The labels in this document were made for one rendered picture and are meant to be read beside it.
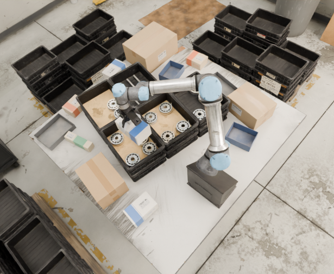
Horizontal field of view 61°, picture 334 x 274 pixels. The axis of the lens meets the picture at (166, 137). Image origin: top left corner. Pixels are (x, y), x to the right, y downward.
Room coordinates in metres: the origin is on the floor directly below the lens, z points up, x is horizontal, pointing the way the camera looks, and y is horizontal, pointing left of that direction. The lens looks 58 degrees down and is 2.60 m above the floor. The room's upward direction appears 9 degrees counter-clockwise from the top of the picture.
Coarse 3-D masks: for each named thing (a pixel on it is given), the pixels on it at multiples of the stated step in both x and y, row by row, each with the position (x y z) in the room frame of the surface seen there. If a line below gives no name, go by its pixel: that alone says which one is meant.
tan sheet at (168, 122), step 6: (162, 102) 1.41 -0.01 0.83; (168, 102) 1.40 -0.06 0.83; (156, 108) 1.36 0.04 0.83; (144, 114) 1.32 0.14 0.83; (174, 114) 1.28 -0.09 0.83; (162, 120) 1.24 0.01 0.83; (168, 120) 1.23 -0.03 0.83; (174, 120) 1.22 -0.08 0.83; (180, 120) 1.21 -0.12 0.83; (156, 126) 1.19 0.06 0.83; (162, 126) 1.19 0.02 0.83; (168, 126) 1.18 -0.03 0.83; (174, 126) 1.17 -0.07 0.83; (156, 132) 1.14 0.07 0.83; (162, 132) 1.13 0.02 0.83; (174, 132) 1.12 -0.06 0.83
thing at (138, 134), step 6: (120, 120) 1.08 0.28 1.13; (132, 126) 1.02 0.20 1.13; (138, 126) 1.01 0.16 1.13; (144, 126) 1.00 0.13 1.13; (126, 132) 1.00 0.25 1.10; (132, 132) 0.97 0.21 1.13; (138, 132) 0.97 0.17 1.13; (144, 132) 0.97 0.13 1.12; (150, 132) 1.00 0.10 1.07; (132, 138) 0.96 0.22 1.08; (138, 138) 0.94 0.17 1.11; (144, 138) 0.96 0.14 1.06; (138, 144) 0.93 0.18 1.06
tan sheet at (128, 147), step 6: (120, 132) 1.19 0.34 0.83; (108, 138) 1.15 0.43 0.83; (126, 138) 1.13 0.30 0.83; (126, 144) 1.08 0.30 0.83; (132, 144) 1.07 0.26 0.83; (120, 150) 1.04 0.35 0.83; (126, 150) 1.03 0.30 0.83; (132, 150) 1.02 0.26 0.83; (138, 150) 1.01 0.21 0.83; (126, 156) 0.98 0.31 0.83; (144, 156) 0.96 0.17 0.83
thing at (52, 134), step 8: (56, 120) 1.49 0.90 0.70; (64, 120) 1.48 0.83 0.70; (48, 128) 1.42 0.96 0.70; (56, 128) 1.41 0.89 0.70; (64, 128) 1.40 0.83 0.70; (72, 128) 1.37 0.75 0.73; (40, 136) 1.35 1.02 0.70; (48, 136) 1.34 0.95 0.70; (56, 136) 1.33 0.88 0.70; (48, 144) 1.27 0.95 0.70; (56, 144) 1.25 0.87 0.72
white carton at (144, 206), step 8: (144, 192) 0.70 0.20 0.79; (136, 200) 0.66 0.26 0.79; (144, 200) 0.65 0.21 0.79; (152, 200) 0.64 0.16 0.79; (128, 208) 0.61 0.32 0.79; (136, 208) 0.61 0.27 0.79; (144, 208) 0.60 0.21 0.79; (152, 208) 0.59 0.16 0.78; (128, 216) 0.56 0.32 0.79; (136, 216) 0.55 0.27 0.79; (144, 216) 0.55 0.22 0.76; (136, 224) 0.51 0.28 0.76
